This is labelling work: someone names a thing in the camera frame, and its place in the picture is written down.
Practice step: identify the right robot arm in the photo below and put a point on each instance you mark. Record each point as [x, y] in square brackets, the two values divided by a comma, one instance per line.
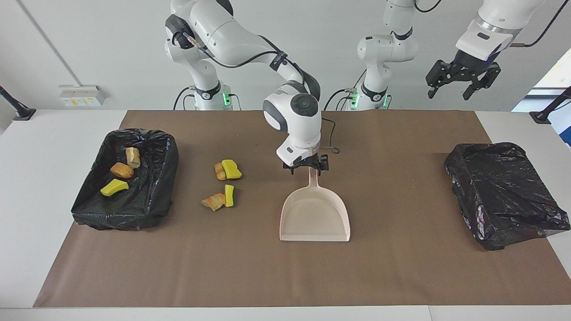
[232, 33]

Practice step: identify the beige plastic dustpan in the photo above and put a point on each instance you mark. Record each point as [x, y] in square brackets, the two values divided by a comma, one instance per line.
[314, 218]

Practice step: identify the pale bread slice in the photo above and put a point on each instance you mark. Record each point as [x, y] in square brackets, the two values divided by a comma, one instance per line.
[133, 157]

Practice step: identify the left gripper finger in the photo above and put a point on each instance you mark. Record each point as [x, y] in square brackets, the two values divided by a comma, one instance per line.
[439, 73]
[486, 78]

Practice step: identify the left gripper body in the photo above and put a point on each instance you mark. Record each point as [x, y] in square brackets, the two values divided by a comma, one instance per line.
[472, 62]

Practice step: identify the bin covered by black bag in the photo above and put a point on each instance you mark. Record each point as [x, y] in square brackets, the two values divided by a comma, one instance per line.
[504, 191]

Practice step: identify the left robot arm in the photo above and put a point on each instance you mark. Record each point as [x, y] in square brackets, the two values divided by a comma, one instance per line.
[383, 49]

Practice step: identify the black stand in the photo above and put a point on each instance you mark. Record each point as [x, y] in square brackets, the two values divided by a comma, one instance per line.
[552, 107]
[15, 107]

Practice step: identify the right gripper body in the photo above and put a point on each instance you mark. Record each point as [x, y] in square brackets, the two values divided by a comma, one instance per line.
[307, 161]

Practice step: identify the brown bread roll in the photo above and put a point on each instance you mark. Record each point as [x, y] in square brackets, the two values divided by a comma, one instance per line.
[121, 170]

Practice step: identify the narrow yellow sponge piece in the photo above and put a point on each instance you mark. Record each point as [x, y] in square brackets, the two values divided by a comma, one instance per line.
[229, 195]

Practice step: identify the white wall socket box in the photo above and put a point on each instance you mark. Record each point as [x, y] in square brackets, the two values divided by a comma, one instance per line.
[82, 95]

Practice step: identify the open bin with black bag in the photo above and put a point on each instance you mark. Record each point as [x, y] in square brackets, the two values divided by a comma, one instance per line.
[147, 200]

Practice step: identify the small croissant piece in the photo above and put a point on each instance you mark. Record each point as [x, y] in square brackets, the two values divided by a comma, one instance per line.
[219, 171]

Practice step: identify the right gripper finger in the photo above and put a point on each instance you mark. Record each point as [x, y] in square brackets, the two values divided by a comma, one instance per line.
[323, 163]
[290, 168]

